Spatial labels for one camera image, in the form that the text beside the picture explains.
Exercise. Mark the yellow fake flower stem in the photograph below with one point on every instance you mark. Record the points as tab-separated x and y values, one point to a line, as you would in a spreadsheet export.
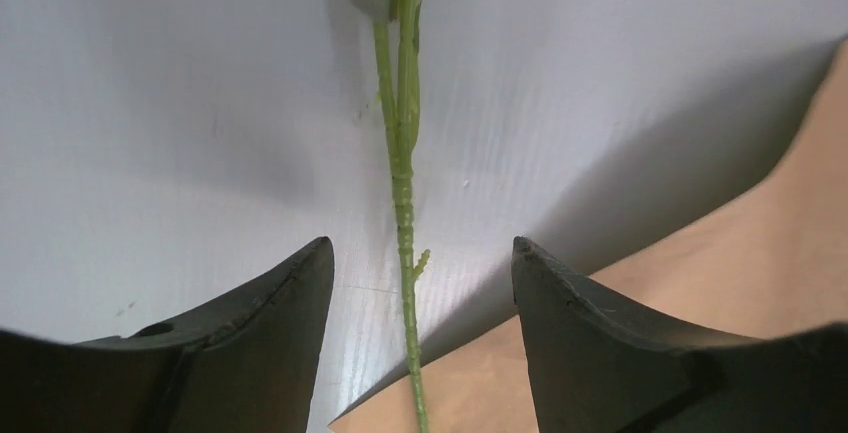
396	37

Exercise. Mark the orange wrapping paper sheet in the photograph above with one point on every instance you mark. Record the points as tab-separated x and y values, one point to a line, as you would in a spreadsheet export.
767	263

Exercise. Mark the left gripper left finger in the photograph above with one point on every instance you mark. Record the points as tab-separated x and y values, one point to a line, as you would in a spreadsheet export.
245	361

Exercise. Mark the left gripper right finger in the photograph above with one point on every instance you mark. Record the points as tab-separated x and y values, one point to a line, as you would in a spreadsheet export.
599	361

